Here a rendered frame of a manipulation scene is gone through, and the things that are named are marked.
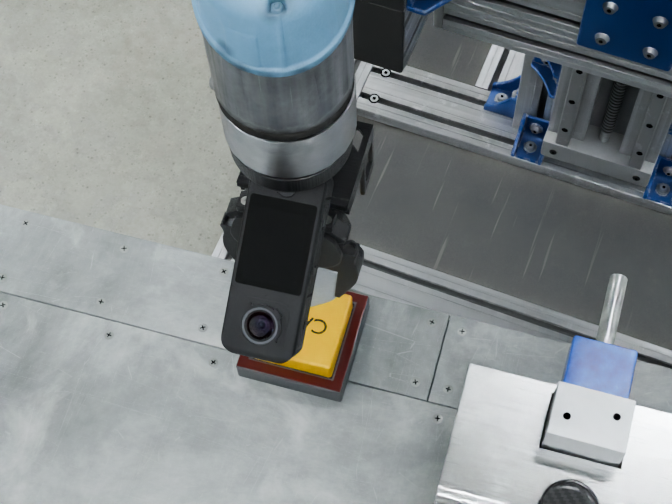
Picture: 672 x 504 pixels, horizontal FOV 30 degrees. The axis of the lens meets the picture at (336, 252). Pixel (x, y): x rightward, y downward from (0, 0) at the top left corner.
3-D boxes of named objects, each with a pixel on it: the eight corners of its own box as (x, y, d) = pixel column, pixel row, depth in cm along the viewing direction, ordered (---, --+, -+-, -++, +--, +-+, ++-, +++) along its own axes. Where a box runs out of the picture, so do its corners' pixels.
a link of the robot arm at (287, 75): (339, -142, 59) (366, 2, 55) (345, 3, 69) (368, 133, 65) (173, -121, 59) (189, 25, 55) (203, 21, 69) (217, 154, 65)
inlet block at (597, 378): (577, 285, 88) (588, 251, 84) (647, 302, 88) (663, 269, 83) (536, 458, 83) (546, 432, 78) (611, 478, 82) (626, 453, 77)
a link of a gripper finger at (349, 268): (365, 283, 84) (363, 223, 76) (359, 304, 84) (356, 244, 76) (297, 267, 85) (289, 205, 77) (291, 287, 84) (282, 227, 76)
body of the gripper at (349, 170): (378, 172, 83) (378, 68, 72) (343, 286, 79) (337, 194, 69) (268, 147, 84) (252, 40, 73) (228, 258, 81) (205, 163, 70)
